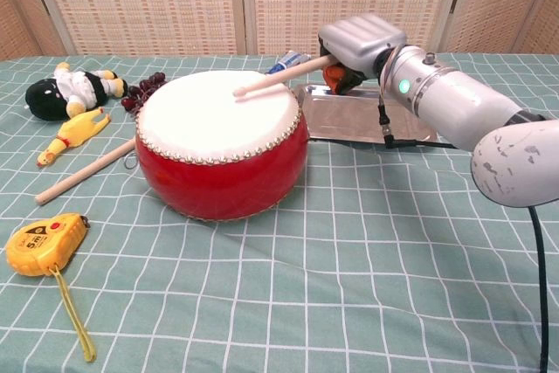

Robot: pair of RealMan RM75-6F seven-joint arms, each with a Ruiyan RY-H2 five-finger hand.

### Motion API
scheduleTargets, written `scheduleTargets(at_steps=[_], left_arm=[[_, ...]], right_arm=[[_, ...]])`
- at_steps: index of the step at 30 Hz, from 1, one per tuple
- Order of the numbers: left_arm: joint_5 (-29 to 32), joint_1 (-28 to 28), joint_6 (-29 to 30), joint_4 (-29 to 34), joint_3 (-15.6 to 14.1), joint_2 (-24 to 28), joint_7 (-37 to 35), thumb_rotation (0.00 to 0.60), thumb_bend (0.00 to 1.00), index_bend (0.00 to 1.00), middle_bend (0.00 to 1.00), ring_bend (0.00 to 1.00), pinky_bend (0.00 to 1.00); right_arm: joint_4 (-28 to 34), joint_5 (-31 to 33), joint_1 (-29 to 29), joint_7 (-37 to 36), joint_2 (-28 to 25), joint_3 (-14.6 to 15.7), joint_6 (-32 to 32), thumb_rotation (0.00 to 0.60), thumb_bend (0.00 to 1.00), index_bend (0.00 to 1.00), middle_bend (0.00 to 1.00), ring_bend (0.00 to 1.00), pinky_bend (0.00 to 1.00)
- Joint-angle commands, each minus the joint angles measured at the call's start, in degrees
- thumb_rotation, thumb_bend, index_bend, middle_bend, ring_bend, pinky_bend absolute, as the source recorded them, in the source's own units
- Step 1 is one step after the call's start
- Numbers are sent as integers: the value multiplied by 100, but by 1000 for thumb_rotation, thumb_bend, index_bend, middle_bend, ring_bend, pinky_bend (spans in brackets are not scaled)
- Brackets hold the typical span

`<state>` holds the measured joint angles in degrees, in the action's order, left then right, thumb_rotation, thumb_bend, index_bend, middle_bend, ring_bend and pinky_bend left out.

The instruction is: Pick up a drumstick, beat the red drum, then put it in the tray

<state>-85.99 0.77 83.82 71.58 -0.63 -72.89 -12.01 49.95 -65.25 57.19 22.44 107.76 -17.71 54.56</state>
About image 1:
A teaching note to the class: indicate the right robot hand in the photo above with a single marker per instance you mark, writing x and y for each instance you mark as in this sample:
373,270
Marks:
362,41

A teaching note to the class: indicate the wooden drumstick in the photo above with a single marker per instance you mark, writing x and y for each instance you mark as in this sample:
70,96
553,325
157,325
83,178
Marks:
284,76
83,174

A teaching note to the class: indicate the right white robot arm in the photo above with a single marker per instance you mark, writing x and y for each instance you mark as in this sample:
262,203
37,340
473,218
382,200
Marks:
463,98

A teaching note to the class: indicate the stainless steel tray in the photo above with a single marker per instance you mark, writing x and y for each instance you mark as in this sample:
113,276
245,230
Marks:
340,115

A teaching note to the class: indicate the red drum white skin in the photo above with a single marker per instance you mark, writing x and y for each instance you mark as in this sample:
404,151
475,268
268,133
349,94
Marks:
218,181

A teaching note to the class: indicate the blue white toothpaste tube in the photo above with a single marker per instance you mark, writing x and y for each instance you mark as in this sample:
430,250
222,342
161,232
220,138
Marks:
288,60

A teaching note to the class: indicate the dark red grape bunch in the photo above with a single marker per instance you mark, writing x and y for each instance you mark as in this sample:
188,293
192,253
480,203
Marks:
148,82

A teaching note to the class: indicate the woven bamboo folding screen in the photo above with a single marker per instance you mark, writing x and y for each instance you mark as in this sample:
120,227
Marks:
144,2

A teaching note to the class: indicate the green checked tablecloth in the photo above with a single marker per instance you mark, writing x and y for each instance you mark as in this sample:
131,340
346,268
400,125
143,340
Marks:
349,281

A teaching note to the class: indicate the yellow rubber chicken toy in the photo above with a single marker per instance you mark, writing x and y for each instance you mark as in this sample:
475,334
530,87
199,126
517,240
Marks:
74,130

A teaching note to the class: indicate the black white plush doll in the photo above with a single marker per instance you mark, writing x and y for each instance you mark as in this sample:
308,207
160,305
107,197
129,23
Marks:
48,98

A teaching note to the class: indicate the yellow tape measure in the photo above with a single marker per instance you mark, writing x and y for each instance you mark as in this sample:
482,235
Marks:
39,246

